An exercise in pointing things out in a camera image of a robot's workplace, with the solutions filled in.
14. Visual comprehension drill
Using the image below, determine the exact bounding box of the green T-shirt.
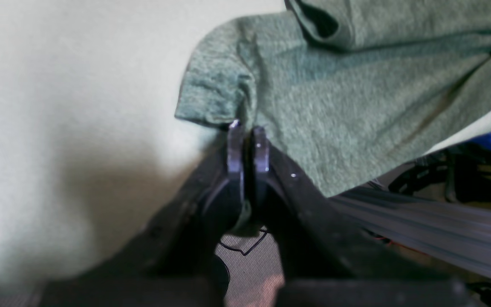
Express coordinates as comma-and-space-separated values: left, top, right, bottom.
175, 0, 491, 198

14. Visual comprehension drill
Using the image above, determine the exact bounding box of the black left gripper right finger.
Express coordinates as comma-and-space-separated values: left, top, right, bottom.
252, 127, 468, 307

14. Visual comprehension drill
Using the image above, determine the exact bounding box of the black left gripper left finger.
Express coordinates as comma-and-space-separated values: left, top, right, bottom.
41, 121, 244, 307

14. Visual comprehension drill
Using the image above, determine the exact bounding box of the light green table cloth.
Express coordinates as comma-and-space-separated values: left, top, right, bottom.
0, 0, 285, 295

